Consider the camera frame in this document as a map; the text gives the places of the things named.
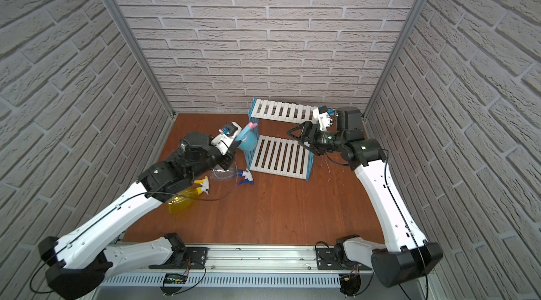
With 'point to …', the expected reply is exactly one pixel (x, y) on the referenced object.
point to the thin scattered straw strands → (327, 165)
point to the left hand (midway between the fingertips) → (236, 133)
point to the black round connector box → (349, 284)
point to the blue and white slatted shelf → (277, 155)
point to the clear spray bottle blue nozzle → (232, 172)
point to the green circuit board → (175, 278)
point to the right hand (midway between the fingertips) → (287, 139)
